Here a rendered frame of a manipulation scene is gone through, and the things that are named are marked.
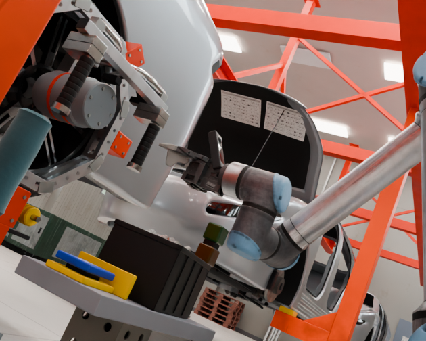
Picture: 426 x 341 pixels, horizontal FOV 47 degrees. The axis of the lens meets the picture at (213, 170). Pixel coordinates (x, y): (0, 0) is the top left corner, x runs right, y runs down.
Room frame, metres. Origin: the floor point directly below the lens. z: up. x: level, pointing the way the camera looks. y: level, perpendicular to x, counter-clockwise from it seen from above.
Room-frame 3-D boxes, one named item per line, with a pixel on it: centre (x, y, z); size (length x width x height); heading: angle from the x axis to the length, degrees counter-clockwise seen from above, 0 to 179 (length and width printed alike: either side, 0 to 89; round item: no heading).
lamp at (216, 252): (1.11, -0.06, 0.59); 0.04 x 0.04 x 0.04; 60
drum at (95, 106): (1.35, 0.44, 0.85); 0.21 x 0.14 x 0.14; 60
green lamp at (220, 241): (1.11, -0.06, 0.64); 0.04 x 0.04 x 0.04; 60
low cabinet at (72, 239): (8.36, 2.19, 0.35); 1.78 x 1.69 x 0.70; 62
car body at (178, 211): (6.04, -0.97, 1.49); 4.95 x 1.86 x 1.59; 150
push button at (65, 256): (0.79, 0.12, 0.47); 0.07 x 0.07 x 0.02; 60
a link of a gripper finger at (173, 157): (1.29, 0.12, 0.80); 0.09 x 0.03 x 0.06; 94
